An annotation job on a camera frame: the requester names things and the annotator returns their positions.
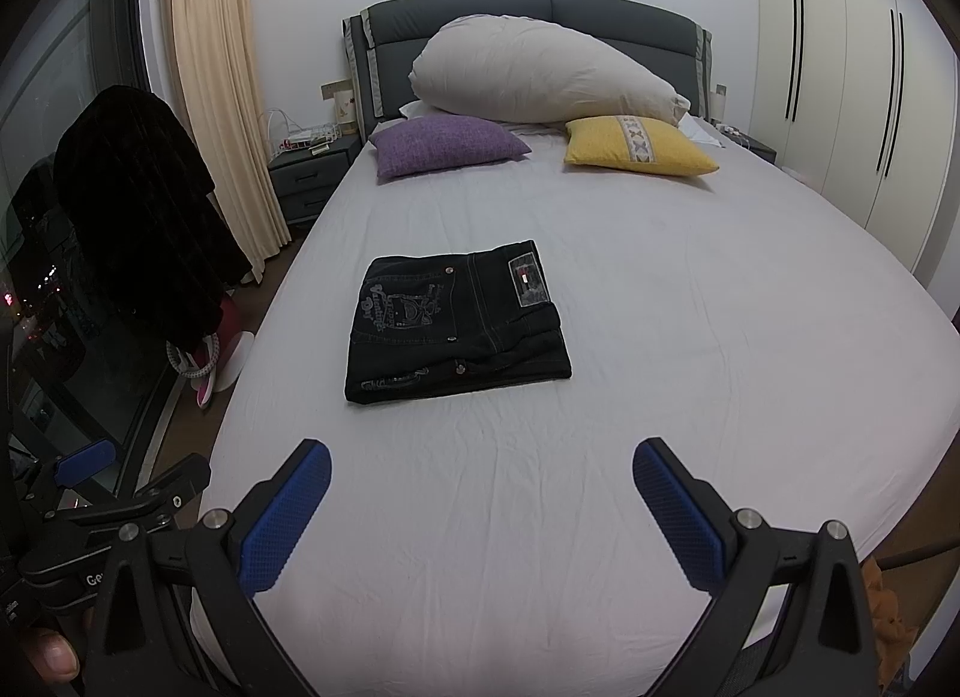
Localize pink white appliance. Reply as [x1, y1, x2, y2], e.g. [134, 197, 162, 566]
[166, 329, 256, 409]

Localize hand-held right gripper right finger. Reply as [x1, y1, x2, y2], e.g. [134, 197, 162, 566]
[632, 437, 882, 697]

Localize cream curtain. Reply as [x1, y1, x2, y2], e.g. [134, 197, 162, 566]
[166, 0, 293, 282]

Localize purple cushion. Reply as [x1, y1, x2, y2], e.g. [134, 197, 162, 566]
[369, 114, 532, 179]

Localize cream wardrobe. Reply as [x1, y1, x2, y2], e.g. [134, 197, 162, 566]
[750, 0, 960, 286]

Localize black fleece garment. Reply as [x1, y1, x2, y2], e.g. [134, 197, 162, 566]
[54, 86, 252, 353]

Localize dark grey nightstand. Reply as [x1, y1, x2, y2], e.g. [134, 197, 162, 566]
[720, 131, 778, 166]
[268, 134, 361, 226]

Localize yellow patterned cushion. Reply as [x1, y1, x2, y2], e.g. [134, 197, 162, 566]
[564, 115, 721, 178]

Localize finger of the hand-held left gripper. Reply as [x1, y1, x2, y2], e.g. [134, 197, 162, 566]
[45, 453, 213, 542]
[52, 440, 119, 489]

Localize dark grey padded headboard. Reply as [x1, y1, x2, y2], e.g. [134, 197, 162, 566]
[343, 0, 713, 139]

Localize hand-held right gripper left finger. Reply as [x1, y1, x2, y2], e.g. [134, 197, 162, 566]
[79, 438, 333, 697]

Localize orange cloth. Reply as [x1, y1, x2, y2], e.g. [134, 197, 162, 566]
[859, 558, 912, 645]

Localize bed with white sheet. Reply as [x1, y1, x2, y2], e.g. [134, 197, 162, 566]
[187, 116, 960, 697]

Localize large beige pillow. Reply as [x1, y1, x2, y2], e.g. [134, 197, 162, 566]
[409, 14, 692, 127]

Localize person's left hand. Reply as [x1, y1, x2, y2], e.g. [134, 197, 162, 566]
[19, 626, 83, 683]

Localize black denim pants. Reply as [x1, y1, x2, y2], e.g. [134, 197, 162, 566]
[345, 239, 573, 405]

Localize dark glass window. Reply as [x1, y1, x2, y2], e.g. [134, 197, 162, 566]
[0, 0, 177, 518]

